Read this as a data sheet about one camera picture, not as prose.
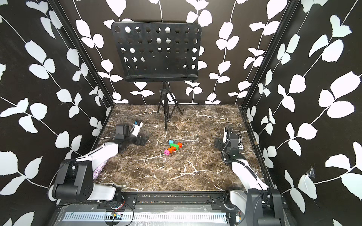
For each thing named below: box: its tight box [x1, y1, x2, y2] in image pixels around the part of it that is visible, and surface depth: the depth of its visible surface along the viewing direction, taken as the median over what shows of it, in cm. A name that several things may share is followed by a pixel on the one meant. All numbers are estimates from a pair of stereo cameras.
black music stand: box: [111, 22, 202, 131], surface depth 65 cm
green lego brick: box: [169, 143, 180, 151], surface depth 95 cm
